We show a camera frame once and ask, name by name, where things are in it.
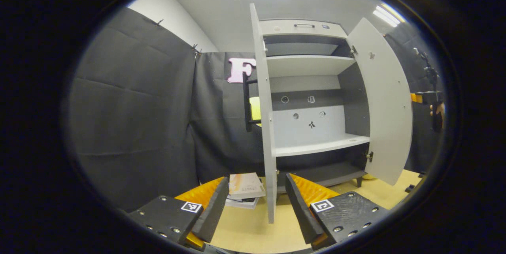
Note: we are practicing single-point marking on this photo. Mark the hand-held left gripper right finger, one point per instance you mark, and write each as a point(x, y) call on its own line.
point(298, 210)

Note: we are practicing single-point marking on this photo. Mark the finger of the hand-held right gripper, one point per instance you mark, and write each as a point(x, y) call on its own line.
point(416, 98)

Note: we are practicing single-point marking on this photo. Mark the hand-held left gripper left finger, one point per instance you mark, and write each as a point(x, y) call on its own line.
point(215, 210)

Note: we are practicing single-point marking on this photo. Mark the grey cabinet door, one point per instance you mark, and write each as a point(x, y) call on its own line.
point(387, 108)
point(269, 135)

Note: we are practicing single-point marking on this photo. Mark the grey cabinet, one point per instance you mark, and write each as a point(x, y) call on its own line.
point(308, 66)

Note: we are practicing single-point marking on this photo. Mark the tan book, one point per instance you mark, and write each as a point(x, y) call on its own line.
point(246, 186)

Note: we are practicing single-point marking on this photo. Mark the small black block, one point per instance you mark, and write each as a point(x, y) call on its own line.
point(409, 188)

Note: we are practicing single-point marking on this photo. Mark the small ceiling light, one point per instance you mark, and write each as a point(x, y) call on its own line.
point(389, 15)

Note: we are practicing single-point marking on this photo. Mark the black backdrop cloth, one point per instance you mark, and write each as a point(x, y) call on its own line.
point(134, 108)

